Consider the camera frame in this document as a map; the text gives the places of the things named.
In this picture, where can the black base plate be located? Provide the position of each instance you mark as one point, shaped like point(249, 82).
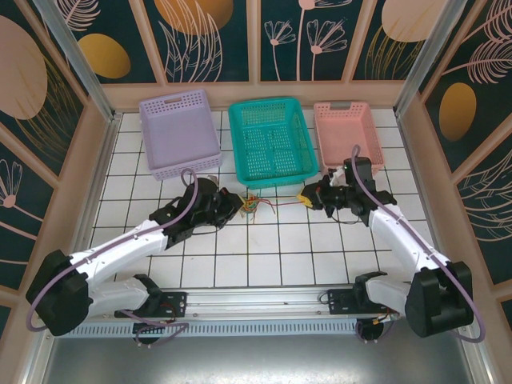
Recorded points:
point(340, 302)
point(176, 304)

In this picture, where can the aluminium frame post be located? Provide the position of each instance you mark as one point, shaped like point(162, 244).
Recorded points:
point(79, 60)
point(422, 60)

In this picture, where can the purple plastic basket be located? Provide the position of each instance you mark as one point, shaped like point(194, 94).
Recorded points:
point(180, 132)

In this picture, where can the teal plastic basket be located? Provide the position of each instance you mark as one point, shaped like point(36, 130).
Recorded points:
point(276, 140)

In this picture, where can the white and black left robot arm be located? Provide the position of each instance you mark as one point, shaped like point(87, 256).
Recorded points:
point(120, 256)

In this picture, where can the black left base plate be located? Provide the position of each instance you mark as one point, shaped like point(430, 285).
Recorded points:
point(176, 304)

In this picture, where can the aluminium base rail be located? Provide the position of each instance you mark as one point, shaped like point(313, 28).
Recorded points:
point(256, 300)

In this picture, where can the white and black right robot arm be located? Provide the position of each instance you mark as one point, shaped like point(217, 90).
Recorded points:
point(400, 240)

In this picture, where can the grey metal sheet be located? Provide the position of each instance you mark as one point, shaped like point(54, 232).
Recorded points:
point(256, 360)

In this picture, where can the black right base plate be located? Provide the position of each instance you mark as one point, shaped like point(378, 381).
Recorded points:
point(340, 302)

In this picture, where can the pink plastic basket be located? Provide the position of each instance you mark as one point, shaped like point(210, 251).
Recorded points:
point(340, 128)

